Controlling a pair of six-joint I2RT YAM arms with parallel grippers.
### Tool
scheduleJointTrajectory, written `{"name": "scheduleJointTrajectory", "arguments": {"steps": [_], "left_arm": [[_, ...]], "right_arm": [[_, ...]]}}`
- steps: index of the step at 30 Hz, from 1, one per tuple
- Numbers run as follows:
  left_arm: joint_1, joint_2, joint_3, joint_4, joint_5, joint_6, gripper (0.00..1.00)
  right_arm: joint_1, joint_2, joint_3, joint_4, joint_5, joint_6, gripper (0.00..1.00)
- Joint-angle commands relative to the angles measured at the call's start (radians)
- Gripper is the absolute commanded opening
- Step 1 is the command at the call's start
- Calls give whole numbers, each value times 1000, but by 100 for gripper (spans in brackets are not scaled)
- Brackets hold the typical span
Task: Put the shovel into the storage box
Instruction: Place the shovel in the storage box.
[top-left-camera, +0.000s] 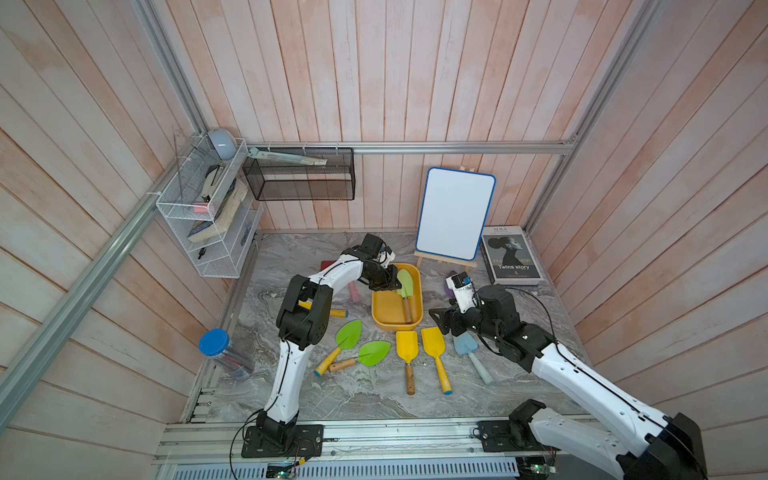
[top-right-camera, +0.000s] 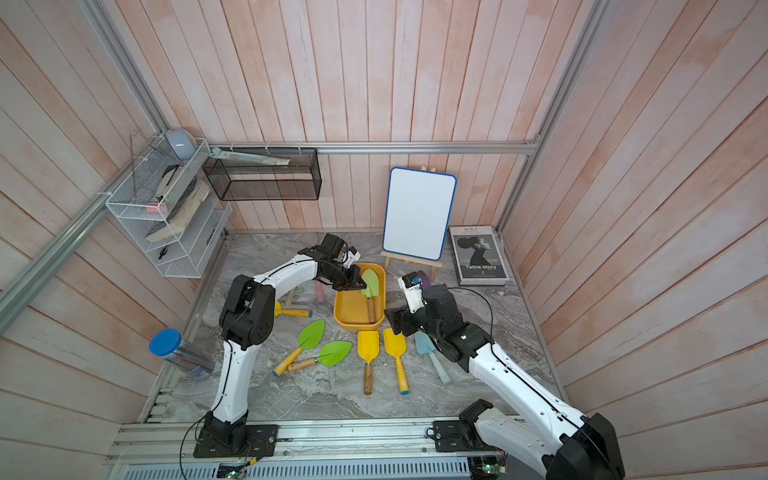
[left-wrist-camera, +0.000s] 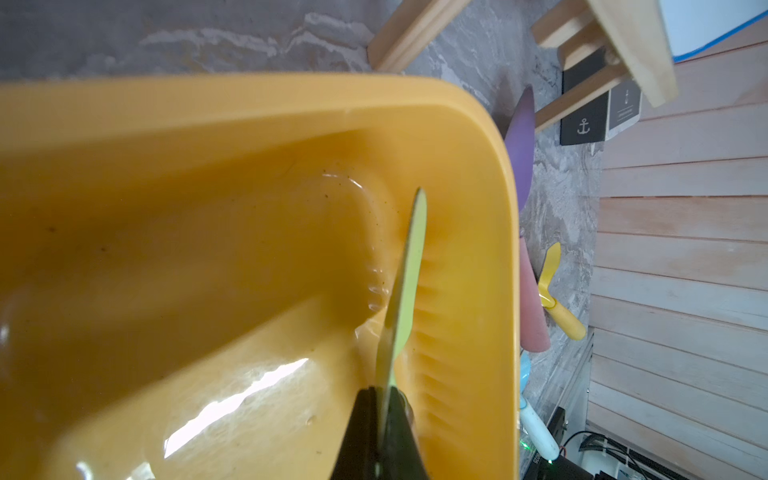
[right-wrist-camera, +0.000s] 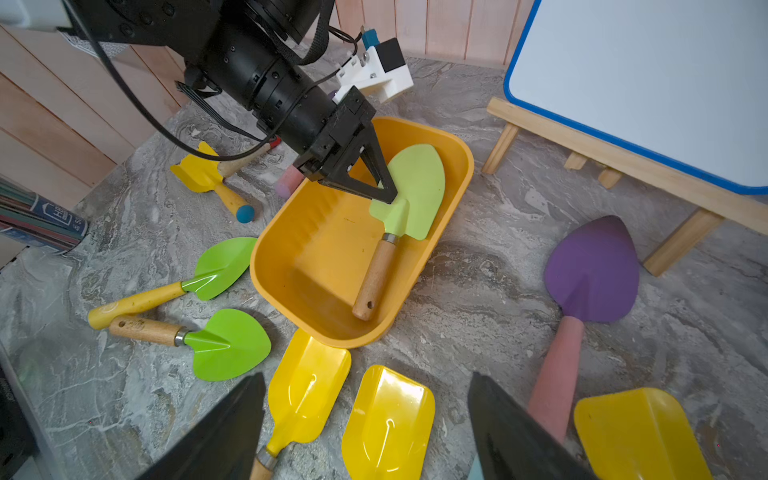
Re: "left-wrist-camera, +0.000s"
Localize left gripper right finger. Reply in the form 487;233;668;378
380;386;429;480

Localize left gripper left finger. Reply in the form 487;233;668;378
330;387;379;480

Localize light green shovel wooden handle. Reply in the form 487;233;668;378
375;188;428;449

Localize yellow scoop yellow handle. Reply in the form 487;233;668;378
537;242;587;341

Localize yellow storage box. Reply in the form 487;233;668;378
1;74;520;479

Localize purple shovel pink handle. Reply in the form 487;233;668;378
504;85;551;353

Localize light blue shovel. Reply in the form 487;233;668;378
519;350;560;462

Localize black and white book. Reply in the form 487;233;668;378
560;47;642;146

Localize wooden easel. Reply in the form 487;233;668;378
366;1;679;132

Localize whiteboard blue frame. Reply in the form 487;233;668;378
659;0;767;63

